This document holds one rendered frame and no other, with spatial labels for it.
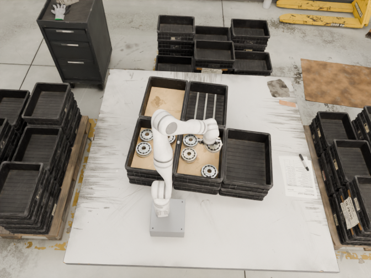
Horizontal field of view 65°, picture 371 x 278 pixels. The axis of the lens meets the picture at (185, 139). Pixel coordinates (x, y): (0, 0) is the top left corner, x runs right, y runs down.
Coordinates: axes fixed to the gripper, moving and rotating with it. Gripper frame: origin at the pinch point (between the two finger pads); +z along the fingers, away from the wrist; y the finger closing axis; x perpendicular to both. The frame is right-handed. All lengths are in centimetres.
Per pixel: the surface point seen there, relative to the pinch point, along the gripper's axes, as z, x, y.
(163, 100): 31, 40, -34
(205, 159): 16.6, -6.5, -0.7
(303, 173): 33, -9, 69
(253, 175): 15.3, -15.6, 30.1
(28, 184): 39, -27, -129
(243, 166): 17.1, -9.5, 24.4
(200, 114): 28.8, 29.6, -5.8
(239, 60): 111, 124, 34
